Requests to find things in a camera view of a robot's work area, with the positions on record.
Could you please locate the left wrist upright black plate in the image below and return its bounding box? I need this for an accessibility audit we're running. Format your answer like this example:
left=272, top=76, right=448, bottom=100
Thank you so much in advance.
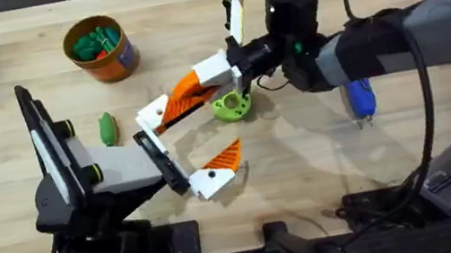
left=13, top=77, right=88, bottom=217

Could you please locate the blue electric screwdriver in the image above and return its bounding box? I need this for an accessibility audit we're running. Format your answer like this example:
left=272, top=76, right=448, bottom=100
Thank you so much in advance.
left=339, top=77, right=382, bottom=133

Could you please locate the green vegetable toy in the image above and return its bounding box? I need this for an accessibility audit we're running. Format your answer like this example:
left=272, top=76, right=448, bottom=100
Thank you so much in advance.
left=96, top=110, right=121, bottom=149

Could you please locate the right wrist upright black plate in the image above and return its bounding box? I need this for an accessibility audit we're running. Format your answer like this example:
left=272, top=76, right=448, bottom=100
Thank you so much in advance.
left=221, top=0, right=254, bottom=48

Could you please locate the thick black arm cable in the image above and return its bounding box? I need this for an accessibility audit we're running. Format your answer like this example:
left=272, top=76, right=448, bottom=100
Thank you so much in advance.
left=303, top=4, right=451, bottom=237

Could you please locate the orange tub with toys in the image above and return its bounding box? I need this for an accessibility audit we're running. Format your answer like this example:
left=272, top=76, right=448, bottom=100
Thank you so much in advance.
left=58, top=9, right=144, bottom=91

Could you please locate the wrist upright black plate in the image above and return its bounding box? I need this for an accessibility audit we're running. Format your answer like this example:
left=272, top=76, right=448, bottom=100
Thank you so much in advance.
left=221, top=0, right=254, bottom=48
left=13, top=77, right=88, bottom=217

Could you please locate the orange ribbed wedge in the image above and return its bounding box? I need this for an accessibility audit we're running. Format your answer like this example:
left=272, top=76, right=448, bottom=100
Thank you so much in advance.
left=151, top=82, right=227, bottom=135

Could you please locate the green disc with holes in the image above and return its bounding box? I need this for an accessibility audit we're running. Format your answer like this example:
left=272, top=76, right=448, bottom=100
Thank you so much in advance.
left=210, top=87, right=256, bottom=127

